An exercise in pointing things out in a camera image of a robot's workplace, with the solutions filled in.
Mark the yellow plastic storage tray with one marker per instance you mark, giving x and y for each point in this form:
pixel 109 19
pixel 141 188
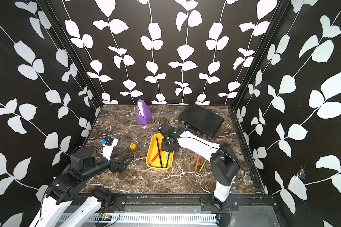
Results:
pixel 153 150

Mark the orange hex key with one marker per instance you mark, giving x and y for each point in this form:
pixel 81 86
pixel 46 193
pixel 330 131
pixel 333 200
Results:
pixel 197 163

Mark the red hex key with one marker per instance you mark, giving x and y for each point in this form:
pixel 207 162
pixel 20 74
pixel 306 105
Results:
pixel 156 158

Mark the black briefcase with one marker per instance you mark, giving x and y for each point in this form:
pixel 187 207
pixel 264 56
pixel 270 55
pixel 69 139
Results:
pixel 204 122

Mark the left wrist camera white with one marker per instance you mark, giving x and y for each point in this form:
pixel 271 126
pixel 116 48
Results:
pixel 108 145

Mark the perforated metal strip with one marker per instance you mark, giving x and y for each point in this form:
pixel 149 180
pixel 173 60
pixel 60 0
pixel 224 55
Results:
pixel 154 218

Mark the small yellow die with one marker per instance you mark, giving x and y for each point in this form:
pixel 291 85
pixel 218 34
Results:
pixel 132 146

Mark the dark long hex key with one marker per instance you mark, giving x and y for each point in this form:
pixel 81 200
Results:
pixel 159 151

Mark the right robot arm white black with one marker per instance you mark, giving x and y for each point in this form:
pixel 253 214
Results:
pixel 224 163

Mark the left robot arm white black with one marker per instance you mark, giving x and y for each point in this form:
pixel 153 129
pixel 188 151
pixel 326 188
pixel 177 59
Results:
pixel 85 164

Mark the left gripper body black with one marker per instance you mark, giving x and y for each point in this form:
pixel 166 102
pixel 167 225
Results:
pixel 113 166

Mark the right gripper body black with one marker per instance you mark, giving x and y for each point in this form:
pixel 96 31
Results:
pixel 166 145

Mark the purple metronome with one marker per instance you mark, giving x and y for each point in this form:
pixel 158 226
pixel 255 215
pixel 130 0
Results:
pixel 144 114

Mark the black front mounting rail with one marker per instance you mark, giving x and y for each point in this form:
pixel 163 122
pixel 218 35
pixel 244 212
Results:
pixel 207 202

